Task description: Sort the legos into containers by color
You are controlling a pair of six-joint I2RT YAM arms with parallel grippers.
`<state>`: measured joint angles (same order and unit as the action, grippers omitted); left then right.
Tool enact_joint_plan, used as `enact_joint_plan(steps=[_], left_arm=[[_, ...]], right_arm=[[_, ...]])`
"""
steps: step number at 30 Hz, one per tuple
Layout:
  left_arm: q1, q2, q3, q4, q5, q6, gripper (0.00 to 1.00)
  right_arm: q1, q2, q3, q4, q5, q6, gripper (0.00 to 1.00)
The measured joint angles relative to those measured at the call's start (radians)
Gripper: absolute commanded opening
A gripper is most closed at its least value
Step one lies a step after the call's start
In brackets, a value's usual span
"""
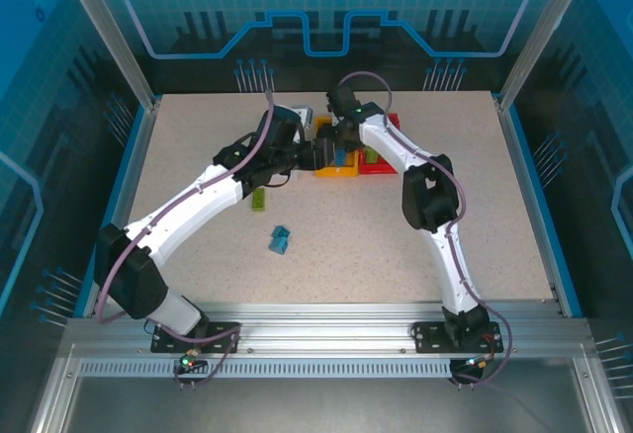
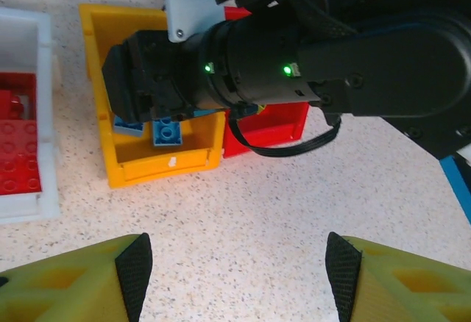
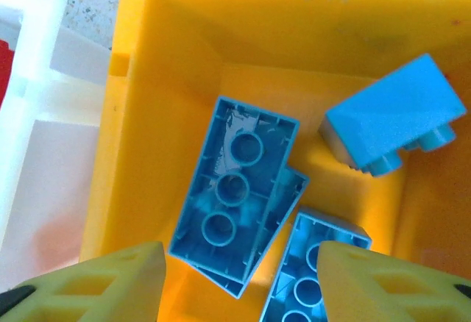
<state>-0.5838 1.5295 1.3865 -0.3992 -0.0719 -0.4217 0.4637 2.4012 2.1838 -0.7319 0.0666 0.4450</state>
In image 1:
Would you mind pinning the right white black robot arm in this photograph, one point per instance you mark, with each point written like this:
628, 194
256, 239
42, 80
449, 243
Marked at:
455, 265

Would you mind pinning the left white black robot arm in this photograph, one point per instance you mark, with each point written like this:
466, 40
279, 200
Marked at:
198, 200

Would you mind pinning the yellow plastic container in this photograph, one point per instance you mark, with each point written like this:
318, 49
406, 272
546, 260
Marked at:
336, 172

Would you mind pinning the red plastic container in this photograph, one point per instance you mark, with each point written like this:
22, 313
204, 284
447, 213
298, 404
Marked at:
383, 167

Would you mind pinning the small blue lego brick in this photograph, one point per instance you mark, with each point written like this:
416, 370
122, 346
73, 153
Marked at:
282, 231

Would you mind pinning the small circuit board with LEDs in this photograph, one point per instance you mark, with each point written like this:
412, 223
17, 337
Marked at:
187, 361
475, 364

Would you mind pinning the aluminium table side rail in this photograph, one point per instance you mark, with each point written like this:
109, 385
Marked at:
531, 205
128, 196

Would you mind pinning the aluminium mounting rail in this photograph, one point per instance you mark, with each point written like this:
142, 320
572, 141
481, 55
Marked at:
321, 324

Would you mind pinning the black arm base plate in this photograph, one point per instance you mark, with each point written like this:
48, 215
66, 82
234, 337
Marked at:
222, 331
430, 336

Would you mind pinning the aluminium frame post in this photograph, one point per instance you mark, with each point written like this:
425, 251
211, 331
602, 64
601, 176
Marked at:
539, 32
106, 32

